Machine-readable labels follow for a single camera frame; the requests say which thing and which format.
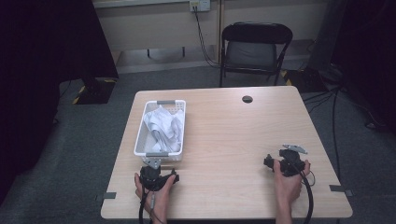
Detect white wall socket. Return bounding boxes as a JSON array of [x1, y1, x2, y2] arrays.
[[189, 0, 211, 13]]

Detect black folding chair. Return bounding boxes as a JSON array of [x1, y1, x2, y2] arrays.
[[219, 21, 294, 88]]

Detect white cloth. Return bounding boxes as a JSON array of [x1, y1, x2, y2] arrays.
[[143, 105, 185, 153]]

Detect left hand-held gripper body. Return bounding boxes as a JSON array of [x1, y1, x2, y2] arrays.
[[138, 157, 176, 192]]

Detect person's left hand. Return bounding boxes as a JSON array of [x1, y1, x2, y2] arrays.
[[134, 173, 177, 217]]

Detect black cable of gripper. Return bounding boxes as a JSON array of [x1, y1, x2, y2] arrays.
[[292, 161, 315, 224], [138, 186, 157, 224]]

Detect black floor cable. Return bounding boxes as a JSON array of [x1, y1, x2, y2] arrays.
[[303, 87, 344, 181]]

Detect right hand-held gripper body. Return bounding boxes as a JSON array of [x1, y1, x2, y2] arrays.
[[273, 144, 308, 177]]

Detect grey tape strip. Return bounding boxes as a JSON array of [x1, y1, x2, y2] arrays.
[[329, 184, 355, 197], [94, 191, 118, 202]]

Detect black curtain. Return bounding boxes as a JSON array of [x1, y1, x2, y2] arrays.
[[0, 0, 120, 206], [330, 0, 396, 132]]

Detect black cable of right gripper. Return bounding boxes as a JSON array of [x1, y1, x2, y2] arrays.
[[292, 161, 315, 224]]

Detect white plastic basket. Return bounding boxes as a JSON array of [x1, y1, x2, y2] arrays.
[[134, 99, 187, 162]]

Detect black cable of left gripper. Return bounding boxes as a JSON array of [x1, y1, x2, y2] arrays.
[[138, 186, 157, 224]]

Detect black stand base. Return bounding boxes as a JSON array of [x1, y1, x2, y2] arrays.
[[72, 77, 118, 105]]

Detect black wall cable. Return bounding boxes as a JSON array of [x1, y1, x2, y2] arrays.
[[193, 6, 221, 69]]

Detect person's right hand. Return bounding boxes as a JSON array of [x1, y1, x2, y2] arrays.
[[273, 159, 312, 209]]

